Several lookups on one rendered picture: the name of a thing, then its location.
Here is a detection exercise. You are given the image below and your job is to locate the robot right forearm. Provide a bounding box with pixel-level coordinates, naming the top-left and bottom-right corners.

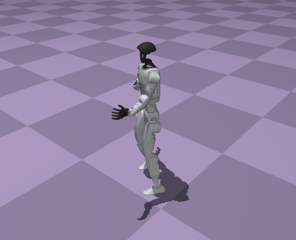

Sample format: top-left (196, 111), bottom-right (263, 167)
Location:
top-left (132, 84), bottom-right (140, 91)

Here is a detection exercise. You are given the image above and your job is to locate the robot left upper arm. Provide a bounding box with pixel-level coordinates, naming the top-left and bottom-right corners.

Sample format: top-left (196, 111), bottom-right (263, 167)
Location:
top-left (139, 71), bottom-right (160, 103)

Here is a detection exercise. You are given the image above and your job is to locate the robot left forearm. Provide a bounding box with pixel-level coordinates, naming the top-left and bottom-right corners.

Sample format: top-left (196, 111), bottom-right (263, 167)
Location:
top-left (127, 98), bottom-right (150, 117)

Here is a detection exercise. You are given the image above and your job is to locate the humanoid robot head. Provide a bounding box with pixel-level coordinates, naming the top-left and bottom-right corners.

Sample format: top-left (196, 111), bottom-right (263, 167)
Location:
top-left (137, 42), bottom-right (156, 69)

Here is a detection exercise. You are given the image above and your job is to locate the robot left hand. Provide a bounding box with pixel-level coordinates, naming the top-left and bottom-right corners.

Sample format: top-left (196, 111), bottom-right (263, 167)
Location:
top-left (112, 105), bottom-right (129, 120)

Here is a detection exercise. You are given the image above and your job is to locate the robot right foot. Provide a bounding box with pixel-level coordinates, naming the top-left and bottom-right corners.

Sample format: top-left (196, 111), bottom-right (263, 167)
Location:
top-left (138, 160), bottom-right (147, 170)

